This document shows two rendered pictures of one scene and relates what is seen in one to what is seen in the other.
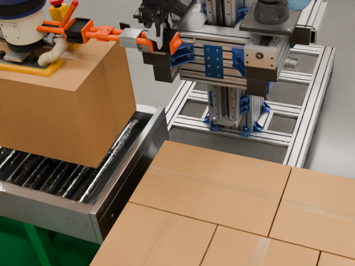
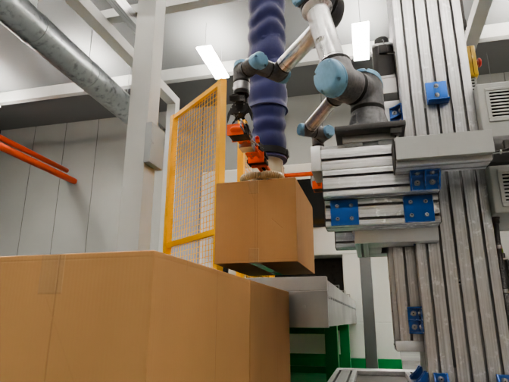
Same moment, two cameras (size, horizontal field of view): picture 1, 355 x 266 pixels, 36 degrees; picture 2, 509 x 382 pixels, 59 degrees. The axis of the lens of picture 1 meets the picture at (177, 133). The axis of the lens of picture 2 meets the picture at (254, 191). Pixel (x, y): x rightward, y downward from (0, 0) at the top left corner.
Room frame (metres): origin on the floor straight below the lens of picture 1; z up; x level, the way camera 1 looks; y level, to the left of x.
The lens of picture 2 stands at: (1.37, -1.78, 0.43)
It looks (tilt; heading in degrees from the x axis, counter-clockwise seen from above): 16 degrees up; 78
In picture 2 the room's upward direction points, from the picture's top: straight up
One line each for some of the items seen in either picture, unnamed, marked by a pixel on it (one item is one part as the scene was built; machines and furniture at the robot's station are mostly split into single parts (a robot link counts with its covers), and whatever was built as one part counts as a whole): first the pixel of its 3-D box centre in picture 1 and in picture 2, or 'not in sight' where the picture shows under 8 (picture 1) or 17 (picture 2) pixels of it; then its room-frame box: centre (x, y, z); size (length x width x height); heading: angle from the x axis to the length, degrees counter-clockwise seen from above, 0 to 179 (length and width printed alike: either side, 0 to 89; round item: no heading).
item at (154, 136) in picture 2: not in sight; (154, 146); (1.29, 1.30, 1.62); 0.20 x 0.05 x 0.30; 63
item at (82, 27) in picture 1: (79, 30); (257, 159); (1.83, 0.32, 1.21); 0.10 x 0.08 x 0.06; 154
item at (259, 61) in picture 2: not in sight; (257, 65); (1.75, -0.07, 1.51); 0.11 x 0.11 x 0.08; 24
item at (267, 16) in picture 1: (271, 5); (368, 123); (2.06, -0.46, 1.09); 0.15 x 0.15 x 0.10
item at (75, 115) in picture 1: (48, 89); (269, 232); (1.94, 0.53, 0.88); 0.60 x 0.40 x 0.40; 63
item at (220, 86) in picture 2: not in sight; (190, 230); (1.58, 1.44, 1.05); 0.87 x 0.10 x 2.10; 115
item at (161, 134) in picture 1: (135, 176); (248, 309); (1.77, 0.21, 0.47); 0.70 x 0.03 x 0.15; 153
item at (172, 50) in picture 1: (165, 41); (237, 133); (1.68, 0.00, 1.21); 0.08 x 0.07 x 0.05; 64
